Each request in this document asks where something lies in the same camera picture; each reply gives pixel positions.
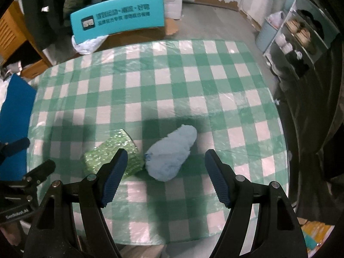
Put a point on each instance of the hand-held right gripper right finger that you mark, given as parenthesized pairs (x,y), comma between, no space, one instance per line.
(218,181)

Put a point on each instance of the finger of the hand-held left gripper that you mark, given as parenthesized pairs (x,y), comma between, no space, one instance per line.
(43,169)
(16,145)

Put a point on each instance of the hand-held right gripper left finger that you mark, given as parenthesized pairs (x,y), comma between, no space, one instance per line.
(114,178)

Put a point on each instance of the green glitter sponge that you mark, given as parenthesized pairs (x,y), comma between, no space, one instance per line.
(107,150)

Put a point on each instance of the blue cardboard box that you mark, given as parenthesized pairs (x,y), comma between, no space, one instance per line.
(16,107)

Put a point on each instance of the blue fluffy cloth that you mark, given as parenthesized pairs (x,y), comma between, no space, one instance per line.
(172,153)

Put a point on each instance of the wooden wardrobe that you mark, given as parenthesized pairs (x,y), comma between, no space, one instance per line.
(18,40)

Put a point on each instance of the green checkered tablecloth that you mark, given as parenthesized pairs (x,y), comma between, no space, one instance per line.
(166,86)

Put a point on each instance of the white plastic bag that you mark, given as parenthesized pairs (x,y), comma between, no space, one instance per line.
(87,45)

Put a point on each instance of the black jacket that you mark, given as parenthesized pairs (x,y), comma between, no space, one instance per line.
(40,13)

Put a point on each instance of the brown cardboard box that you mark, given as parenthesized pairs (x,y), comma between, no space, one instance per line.
(139,36)

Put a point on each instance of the light blue bin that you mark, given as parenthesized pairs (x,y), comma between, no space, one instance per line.
(264,39)

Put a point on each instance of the dark green jacket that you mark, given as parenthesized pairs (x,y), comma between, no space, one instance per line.
(72,0)

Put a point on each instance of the teal printed box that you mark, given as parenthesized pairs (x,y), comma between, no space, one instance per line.
(115,16)

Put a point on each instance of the shoe rack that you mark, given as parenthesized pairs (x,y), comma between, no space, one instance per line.
(303,35)

